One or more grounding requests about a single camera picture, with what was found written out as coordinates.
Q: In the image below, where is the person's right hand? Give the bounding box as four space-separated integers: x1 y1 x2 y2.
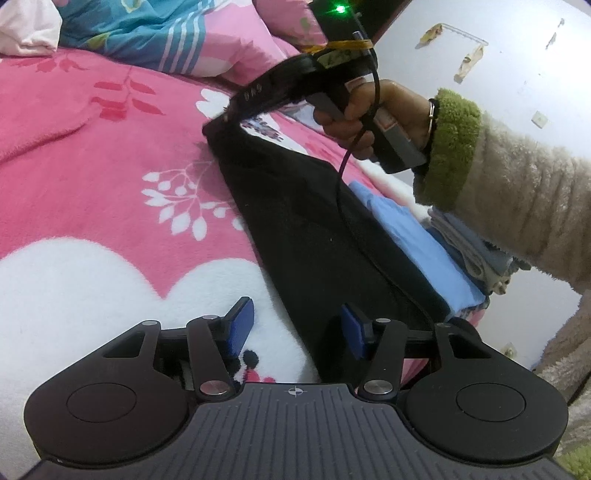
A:
315 79 437 161

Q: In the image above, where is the black sweatshirt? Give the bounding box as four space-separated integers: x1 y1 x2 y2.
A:
203 115 455 384

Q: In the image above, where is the person's beige fleece robe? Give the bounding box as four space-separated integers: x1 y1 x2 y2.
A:
531 291 591 480

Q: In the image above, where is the black cable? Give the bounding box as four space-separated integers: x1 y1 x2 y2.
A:
336 44 446 324

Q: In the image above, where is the blue and pink quilt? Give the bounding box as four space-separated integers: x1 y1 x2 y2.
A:
55 0 333 88

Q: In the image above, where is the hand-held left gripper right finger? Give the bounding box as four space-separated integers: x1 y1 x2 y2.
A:
341 302 502 402

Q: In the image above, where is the person's right forearm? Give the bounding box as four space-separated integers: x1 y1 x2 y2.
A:
412 88 591 296

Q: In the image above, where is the white garment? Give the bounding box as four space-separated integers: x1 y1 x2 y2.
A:
0 0 63 58

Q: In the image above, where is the pink floral blanket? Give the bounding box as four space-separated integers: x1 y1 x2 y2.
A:
0 46 485 480

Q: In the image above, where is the grey folded garment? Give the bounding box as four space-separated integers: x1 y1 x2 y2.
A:
427 208 532 296

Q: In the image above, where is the yellow wall sticker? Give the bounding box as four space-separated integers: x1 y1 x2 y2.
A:
416 25 444 49
455 45 485 84

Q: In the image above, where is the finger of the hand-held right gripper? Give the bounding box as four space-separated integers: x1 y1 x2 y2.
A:
203 55 324 138

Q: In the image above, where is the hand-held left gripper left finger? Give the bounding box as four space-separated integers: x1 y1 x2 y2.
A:
92 298 256 401

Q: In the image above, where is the light blue garment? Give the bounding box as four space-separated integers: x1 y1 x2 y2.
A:
348 180 490 319

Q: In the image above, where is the cream folded garment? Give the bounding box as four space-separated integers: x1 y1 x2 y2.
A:
355 157 435 217

